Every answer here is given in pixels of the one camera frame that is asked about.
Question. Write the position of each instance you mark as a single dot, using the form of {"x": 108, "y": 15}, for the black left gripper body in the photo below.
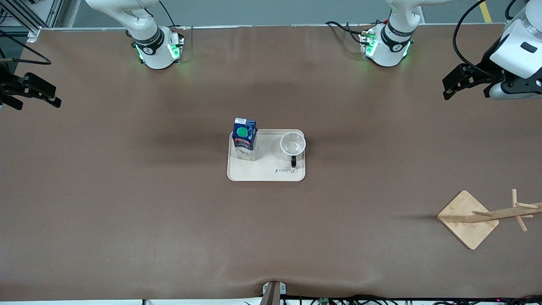
{"x": 483, "y": 73}

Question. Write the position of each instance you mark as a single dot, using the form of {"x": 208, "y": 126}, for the brown table mat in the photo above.
{"x": 169, "y": 212}

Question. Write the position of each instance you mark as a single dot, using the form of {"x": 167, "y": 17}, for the wooden cup hanging rack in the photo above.
{"x": 465, "y": 220}

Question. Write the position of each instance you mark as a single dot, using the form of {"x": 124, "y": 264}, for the yellow floor tape strip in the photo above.
{"x": 487, "y": 15}

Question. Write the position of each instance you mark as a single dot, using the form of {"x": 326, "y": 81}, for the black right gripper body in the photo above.
{"x": 9, "y": 87}

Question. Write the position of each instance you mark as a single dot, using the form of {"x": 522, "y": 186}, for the small green circuit board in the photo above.
{"x": 324, "y": 301}

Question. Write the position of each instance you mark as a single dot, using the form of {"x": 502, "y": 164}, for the blue white milk carton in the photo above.
{"x": 244, "y": 146}

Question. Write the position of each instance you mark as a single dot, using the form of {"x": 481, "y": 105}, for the beige plastic tray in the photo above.
{"x": 271, "y": 169}

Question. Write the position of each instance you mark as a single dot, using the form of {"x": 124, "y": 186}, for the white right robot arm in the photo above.
{"x": 154, "y": 46}

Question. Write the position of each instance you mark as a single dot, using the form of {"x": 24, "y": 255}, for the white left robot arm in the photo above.
{"x": 394, "y": 46}

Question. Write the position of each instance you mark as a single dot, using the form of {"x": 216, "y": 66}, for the metal clamp bracket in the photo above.
{"x": 273, "y": 294}

